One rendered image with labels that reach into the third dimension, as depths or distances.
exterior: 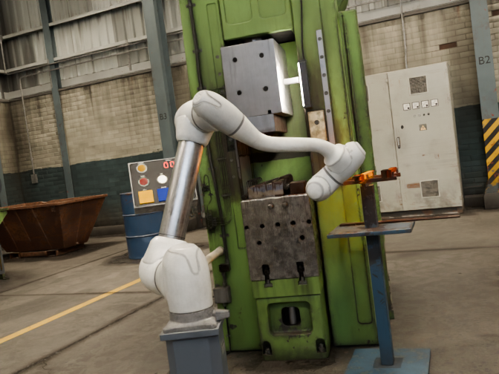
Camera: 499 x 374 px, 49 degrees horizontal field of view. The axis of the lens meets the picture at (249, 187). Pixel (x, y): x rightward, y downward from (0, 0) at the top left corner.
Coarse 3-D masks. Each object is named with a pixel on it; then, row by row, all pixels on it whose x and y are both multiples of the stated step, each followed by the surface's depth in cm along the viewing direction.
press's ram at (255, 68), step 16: (224, 48) 304; (240, 48) 302; (256, 48) 300; (272, 48) 298; (224, 64) 304; (240, 64) 302; (256, 64) 300; (272, 64) 299; (224, 80) 305; (240, 80) 303; (256, 80) 301; (272, 80) 299; (288, 80) 316; (240, 96) 304; (256, 96) 302; (272, 96) 300; (288, 96) 328; (256, 112) 303; (272, 112) 301; (288, 112) 321
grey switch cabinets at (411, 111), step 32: (448, 64) 778; (384, 96) 789; (416, 96) 772; (448, 96) 756; (384, 128) 793; (416, 128) 776; (448, 128) 760; (384, 160) 797; (416, 160) 780; (448, 160) 764; (384, 192) 802; (416, 192) 784; (448, 192) 768
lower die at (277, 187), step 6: (276, 180) 313; (282, 180) 312; (252, 186) 313; (258, 186) 306; (264, 186) 305; (270, 186) 304; (276, 186) 303; (282, 186) 303; (252, 192) 307; (258, 192) 306; (264, 192) 305; (270, 192) 304; (276, 192) 304; (282, 192) 303; (288, 192) 319; (252, 198) 307
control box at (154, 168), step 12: (132, 168) 302; (156, 168) 304; (168, 168) 305; (132, 180) 299; (156, 180) 300; (168, 180) 301; (132, 192) 295; (156, 192) 297; (144, 204) 293; (156, 204) 294; (192, 204) 302
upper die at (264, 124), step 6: (270, 114) 301; (276, 114) 310; (252, 120) 303; (258, 120) 303; (264, 120) 302; (270, 120) 301; (276, 120) 308; (282, 120) 328; (258, 126) 303; (264, 126) 302; (270, 126) 301; (276, 126) 306; (282, 126) 326; (264, 132) 302; (270, 132) 312; (276, 132) 323; (282, 132) 335
